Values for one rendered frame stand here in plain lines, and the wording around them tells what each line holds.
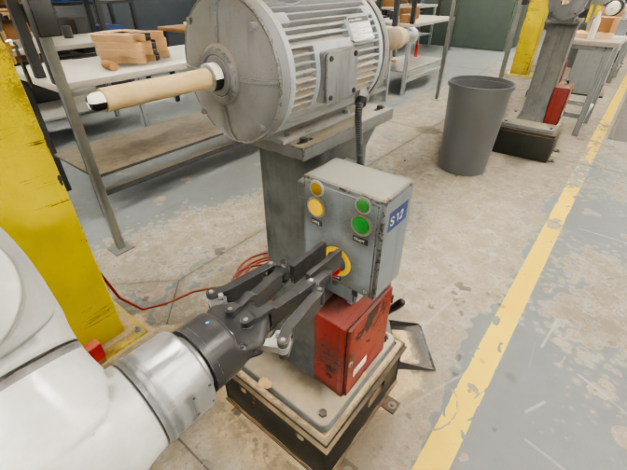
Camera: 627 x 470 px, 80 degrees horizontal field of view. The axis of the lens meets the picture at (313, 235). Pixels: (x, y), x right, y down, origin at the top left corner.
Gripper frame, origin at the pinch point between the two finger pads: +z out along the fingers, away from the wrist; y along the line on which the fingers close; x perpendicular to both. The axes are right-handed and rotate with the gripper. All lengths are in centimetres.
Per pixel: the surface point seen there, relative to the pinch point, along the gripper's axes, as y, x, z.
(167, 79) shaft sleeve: -30.9, 19.6, 2.1
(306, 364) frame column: -26, -72, 28
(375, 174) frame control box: -3.2, 5.3, 19.8
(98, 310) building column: -120, -85, 0
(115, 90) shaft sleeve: -30.8, 19.5, -6.3
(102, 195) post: -185, -67, 39
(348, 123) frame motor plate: -22.0, 5.4, 39.2
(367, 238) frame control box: 0.6, -1.8, 12.2
